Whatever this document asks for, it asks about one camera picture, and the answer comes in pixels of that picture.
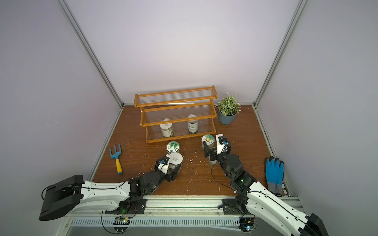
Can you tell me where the left controller board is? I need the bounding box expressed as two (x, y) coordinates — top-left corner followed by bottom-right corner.
(113, 217), (131, 234)

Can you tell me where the right aluminium corner post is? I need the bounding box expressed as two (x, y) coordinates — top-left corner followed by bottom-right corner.
(254, 0), (309, 108)

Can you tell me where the left aluminium corner post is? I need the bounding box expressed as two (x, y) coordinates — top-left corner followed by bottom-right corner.
(58, 0), (125, 109)

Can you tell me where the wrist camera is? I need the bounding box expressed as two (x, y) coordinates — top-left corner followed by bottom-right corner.
(216, 134), (231, 155)
(154, 155), (170, 174)

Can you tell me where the jar with red strawberry lid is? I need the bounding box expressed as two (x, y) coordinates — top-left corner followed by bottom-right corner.
(208, 156), (218, 166)

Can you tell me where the right controller board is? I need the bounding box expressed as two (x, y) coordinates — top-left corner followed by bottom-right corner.
(238, 217), (257, 233)

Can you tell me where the jar with sunflower lid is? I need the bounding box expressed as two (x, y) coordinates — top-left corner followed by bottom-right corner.
(201, 134), (215, 149)

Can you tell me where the aluminium front rail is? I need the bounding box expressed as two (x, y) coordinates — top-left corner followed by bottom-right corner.
(63, 196), (302, 232)

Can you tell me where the wooden three-tier shelf rack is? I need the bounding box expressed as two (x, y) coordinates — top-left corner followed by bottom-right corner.
(134, 86), (218, 144)

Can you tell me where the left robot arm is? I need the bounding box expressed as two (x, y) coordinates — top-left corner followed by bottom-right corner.
(38, 162), (181, 221)

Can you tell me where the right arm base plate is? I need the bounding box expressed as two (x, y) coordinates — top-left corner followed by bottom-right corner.
(217, 198), (248, 215)

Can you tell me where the aluminium corner post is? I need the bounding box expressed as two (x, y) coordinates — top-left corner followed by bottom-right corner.
(254, 0), (309, 108)
(58, 0), (125, 109)

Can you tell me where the blue gardening glove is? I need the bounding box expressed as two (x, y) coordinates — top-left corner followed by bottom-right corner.
(265, 156), (284, 197)

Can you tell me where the controller board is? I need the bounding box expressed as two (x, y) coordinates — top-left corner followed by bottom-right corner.
(238, 217), (257, 233)
(113, 217), (131, 234)

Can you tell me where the jar with green leaf lid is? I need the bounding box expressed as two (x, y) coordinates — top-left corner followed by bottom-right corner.
(166, 141), (180, 154)

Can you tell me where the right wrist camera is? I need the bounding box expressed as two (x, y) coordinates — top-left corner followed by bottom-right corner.
(216, 134), (231, 155)

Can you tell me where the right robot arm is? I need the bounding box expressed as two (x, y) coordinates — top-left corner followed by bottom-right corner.
(203, 141), (328, 236)

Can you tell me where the jar with plain white lid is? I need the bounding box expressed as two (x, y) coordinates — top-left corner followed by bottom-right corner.
(167, 153), (183, 164)

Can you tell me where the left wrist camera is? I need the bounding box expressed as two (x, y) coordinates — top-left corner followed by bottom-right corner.
(154, 155), (170, 174)

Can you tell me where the blue garden hand rake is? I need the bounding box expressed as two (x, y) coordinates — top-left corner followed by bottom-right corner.
(109, 144), (123, 175)

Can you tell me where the potted green plant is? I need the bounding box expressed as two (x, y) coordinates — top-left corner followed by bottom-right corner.
(215, 93), (241, 125)

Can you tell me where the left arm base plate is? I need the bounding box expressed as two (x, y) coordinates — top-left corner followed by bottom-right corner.
(105, 199), (147, 215)

